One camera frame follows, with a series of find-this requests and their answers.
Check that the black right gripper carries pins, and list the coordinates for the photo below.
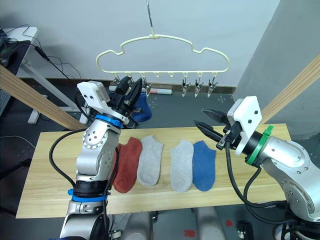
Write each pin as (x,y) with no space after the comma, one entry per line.
(232,136)

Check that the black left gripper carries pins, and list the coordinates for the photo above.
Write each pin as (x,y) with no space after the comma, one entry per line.
(118,102)

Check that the blue ankle sock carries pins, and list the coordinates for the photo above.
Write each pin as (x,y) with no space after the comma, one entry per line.
(142,110)
(203,167)

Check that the metal hanger clip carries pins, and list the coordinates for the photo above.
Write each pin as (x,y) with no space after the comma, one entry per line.
(148,87)
(212,86)
(198,87)
(116,82)
(185,86)

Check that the grey ankle sock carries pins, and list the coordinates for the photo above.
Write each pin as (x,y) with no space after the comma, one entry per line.
(150,162)
(181,167)

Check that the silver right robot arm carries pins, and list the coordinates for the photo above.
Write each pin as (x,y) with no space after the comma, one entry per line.
(285,157)

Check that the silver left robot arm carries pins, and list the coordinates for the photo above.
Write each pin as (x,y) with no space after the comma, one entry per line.
(92,155)

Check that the cream plastic clip hanger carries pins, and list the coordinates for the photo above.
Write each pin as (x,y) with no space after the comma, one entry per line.
(153,36)

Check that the metal hanger hook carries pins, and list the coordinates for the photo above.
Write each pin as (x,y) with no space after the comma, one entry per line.
(150,17)

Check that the red and white bar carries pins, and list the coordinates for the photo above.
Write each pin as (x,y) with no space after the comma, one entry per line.
(162,91)

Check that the red ankle sock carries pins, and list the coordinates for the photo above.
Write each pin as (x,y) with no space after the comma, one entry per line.
(127,165)

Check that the light wooden slat beam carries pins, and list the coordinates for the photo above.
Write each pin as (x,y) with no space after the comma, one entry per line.
(295,87)
(37,100)

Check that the grey rounded shape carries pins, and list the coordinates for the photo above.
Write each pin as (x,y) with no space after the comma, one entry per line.
(140,227)
(210,225)

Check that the white desk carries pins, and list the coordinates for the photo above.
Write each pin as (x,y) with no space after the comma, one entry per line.
(25,32)

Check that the white perforated panel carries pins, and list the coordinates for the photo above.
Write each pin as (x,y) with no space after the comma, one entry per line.
(2,102)

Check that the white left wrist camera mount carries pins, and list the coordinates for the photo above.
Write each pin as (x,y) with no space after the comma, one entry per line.
(92,92)

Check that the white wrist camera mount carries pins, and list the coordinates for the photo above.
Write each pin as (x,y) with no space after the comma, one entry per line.
(92,92)
(250,112)

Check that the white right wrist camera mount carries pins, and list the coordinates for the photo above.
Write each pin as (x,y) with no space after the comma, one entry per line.
(250,112)

